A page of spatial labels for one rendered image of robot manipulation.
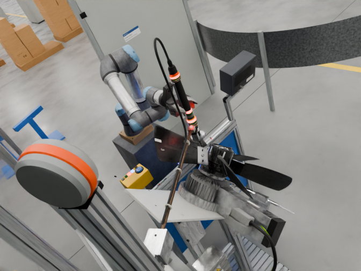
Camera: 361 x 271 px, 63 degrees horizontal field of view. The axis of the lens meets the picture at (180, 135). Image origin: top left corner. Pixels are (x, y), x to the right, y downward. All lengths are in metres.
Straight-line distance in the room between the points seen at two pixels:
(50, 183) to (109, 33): 2.57
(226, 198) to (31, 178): 0.95
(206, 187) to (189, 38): 2.52
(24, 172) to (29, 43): 8.17
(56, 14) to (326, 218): 8.32
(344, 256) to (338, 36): 1.83
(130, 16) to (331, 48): 1.93
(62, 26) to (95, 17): 6.39
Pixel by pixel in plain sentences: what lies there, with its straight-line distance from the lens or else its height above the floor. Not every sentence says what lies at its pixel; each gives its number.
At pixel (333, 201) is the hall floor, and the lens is 2.73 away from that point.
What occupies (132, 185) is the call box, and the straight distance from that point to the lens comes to 1.76.
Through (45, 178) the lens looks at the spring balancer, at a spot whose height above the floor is 1.91.
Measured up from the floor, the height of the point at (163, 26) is 1.16.
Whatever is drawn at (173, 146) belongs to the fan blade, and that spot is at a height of 1.38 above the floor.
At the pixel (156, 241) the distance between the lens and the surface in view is 1.02.
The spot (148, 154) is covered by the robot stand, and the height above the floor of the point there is 0.91.
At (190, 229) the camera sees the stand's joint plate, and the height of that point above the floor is 1.07.
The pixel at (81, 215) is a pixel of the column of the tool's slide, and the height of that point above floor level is 1.77.
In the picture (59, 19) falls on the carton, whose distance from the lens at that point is 9.38.
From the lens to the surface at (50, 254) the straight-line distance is 0.73.
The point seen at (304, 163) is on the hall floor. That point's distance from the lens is 2.98.
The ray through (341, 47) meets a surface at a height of 0.69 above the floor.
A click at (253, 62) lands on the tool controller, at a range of 2.14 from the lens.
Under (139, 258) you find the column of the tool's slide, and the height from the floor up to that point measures 1.54.
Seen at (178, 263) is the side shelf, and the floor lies 0.86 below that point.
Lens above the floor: 2.23
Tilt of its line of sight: 38 degrees down
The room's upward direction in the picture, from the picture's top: 24 degrees counter-clockwise
